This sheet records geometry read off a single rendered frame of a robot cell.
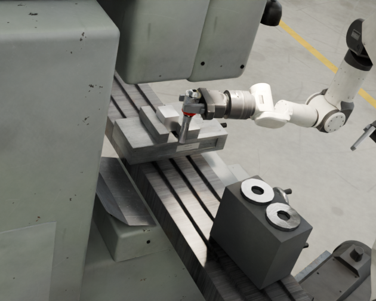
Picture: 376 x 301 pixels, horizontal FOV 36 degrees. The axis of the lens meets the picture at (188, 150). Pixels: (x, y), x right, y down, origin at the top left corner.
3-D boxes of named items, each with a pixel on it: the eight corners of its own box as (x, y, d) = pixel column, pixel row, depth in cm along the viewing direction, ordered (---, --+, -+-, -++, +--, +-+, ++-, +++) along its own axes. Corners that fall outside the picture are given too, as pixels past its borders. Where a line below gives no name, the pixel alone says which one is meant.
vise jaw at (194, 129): (177, 111, 194) (179, 101, 191) (198, 138, 184) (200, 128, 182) (162, 113, 191) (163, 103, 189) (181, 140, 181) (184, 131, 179)
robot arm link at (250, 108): (245, 111, 167) (280, 113, 170) (240, 79, 171) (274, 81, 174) (231, 128, 177) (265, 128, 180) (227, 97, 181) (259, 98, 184)
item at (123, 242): (202, 165, 217) (209, 141, 210) (249, 230, 195) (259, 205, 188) (76, 188, 193) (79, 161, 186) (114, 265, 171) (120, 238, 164)
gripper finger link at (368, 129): (351, 152, 117) (369, 132, 119) (357, 147, 114) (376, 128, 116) (345, 146, 117) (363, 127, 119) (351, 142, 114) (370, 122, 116)
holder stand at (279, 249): (239, 221, 168) (259, 170, 156) (290, 274, 156) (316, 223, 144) (208, 234, 161) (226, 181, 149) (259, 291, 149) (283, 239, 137)
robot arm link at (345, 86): (326, 111, 198) (356, 55, 186) (347, 133, 189) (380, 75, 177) (300, 110, 193) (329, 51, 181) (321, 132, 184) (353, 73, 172)
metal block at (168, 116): (168, 119, 188) (171, 104, 184) (176, 130, 184) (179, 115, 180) (153, 121, 185) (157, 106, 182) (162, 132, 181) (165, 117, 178)
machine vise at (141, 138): (202, 123, 204) (209, 98, 197) (223, 150, 194) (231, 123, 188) (111, 136, 187) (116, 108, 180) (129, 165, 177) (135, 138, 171)
